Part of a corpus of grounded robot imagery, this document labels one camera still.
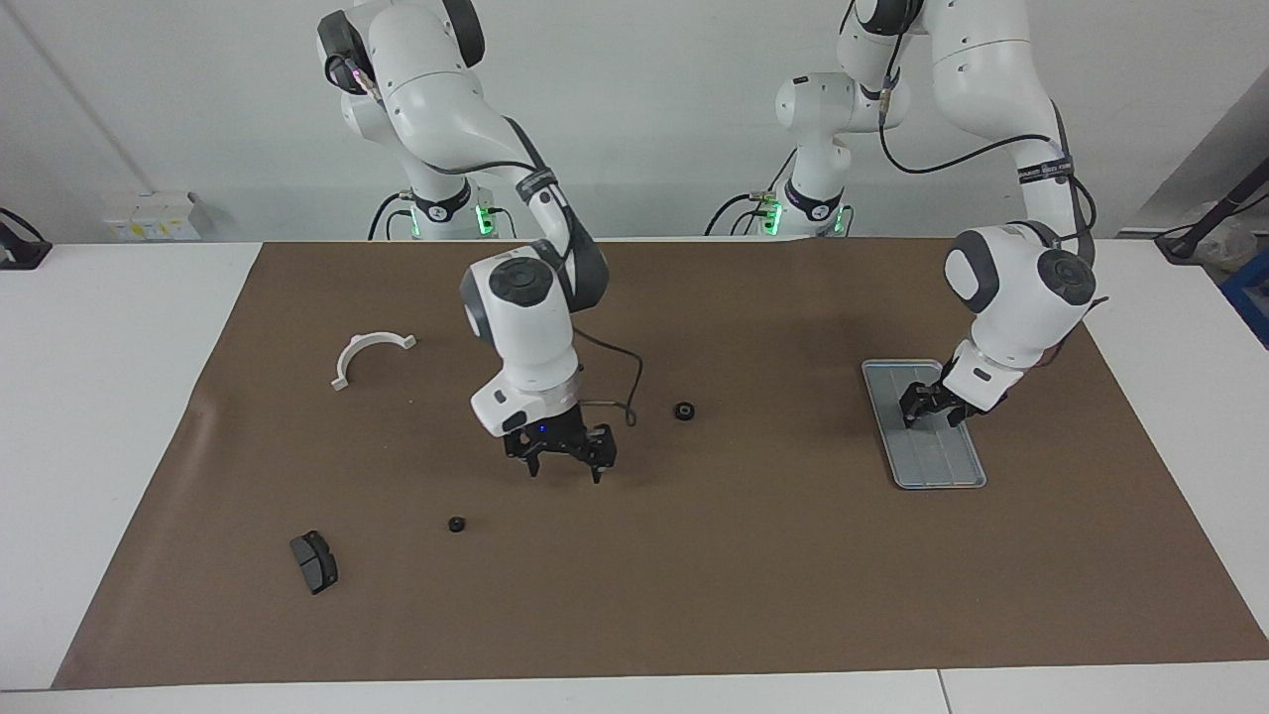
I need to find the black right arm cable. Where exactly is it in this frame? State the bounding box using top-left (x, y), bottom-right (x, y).
top-left (342, 59), bottom-right (645, 428)

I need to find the black clamp mount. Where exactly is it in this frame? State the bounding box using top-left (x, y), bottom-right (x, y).
top-left (0, 206), bottom-right (53, 271)

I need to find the silver metal tray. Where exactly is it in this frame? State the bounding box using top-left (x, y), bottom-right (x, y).
top-left (861, 358), bottom-right (988, 491)

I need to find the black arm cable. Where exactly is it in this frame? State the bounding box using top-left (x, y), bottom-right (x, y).
top-left (342, 59), bottom-right (645, 428)
top-left (877, 40), bottom-right (1109, 303)

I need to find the brown table mat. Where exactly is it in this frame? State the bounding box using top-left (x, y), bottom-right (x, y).
top-left (52, 236), bottom-right (1269, 690)

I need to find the clear plastic bag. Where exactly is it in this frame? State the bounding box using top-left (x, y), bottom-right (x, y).
top-left (1188, 203), bottom-right (1265, 271)

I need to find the white curved plastic bracket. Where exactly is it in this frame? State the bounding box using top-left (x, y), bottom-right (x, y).
top-left (330, 332), bottom-right (418, 392)

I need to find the blue crate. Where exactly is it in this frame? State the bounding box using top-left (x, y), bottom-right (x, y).
top-left (1221, 248), bottom-right (1269, 350)

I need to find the grey brake pad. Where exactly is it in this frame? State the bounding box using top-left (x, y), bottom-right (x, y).
top-left (289, 531), bottom-right (339, 596)

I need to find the black stand pole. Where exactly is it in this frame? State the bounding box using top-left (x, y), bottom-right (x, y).
top-left (1155, 157), bottom-right (1269, 262)

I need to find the white labelled box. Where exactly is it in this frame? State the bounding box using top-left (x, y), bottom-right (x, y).
top-left (103, 192), bottom-right (202, 242)

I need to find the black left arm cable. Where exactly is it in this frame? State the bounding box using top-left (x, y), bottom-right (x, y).
top-left (877, 40), bottom-right (1109, 303)

